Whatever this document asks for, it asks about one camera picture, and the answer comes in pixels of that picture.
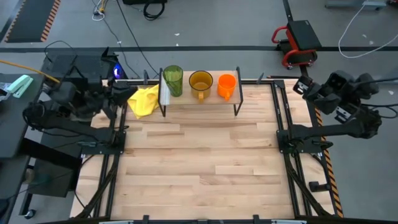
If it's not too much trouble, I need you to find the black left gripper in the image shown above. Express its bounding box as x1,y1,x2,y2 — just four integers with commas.
103,80,139,121

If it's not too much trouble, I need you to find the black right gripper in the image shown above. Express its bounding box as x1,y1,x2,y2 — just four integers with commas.
293,75,354,124

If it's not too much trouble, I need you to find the green translucent plastic tumbler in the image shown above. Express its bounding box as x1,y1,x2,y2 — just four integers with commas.
162,64,184,98

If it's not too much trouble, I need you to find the amber glass mug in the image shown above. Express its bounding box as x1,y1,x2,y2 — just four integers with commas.
188,70,215,103

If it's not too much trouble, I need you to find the orange plastic mug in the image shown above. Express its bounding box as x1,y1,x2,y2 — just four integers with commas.
216,73,238,101

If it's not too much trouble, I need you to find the yellow cloth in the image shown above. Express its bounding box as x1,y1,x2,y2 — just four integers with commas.
127,84,160,120

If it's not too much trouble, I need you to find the black computer tower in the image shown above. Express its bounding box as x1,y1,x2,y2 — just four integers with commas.
41,46,127,82

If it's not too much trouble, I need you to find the orange black hazard tape strip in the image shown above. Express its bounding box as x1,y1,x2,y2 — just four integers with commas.
307,77,345,218

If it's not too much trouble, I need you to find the black clamp knob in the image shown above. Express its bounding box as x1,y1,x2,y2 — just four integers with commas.
308,180,331,193

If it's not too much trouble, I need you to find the mint green stapler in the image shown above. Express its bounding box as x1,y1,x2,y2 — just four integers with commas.
6,74,34,99

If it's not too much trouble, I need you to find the black equipment cart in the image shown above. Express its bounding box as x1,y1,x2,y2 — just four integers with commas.
27,120,91,198

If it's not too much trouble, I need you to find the black side desk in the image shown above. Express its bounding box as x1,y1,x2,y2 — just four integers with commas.
0,73,46,160

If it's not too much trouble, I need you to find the black mat hazard stripe edge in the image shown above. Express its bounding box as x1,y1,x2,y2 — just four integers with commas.
4,0,62,44

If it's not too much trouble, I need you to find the white floor cable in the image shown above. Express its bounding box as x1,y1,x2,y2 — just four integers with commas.
338,4,398,59

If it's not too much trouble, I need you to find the long black floor cable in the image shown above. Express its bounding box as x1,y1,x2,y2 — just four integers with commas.
115,0,160,76

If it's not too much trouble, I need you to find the white yellow cable bundle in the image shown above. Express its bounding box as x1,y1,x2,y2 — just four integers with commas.
91,0,110,22

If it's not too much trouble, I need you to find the coiled black cable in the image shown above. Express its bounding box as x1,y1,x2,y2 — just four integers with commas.
142,1,166,21

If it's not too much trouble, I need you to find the wooden shelf black metal frame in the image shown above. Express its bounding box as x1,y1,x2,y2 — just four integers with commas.
157,66,245,118

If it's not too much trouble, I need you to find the black metal table frame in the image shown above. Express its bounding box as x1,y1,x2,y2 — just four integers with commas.
74,78,336,224

